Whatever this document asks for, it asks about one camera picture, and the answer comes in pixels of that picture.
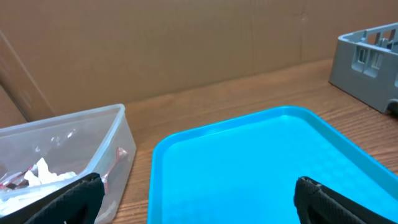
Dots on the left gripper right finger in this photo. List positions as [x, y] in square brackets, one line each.
[318, 204]

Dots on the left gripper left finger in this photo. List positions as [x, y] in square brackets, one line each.
[77, 203]

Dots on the white napkin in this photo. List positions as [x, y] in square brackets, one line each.
[39, 175]

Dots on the red sauce packet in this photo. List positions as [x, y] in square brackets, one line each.
[120, 155]

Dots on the foil wrapper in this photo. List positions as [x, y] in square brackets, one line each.
[14, 181]

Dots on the grey dishwasher rack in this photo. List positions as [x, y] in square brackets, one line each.
[365, 66]

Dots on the clear plastic bin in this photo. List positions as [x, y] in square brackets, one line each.
[82, 142]

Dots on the teal plastic tray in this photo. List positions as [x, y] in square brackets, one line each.
[244, 170]

